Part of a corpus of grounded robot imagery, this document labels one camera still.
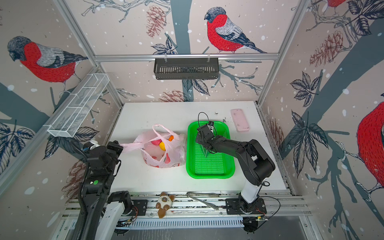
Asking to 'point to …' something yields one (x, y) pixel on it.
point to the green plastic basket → (201, 163)
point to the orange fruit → (162, 146)
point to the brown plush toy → (164, 202)
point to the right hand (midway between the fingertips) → (203, 138)
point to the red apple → (157, 142)
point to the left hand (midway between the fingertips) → (116, 139)
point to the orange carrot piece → (171, 138)
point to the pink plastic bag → (159, 148)
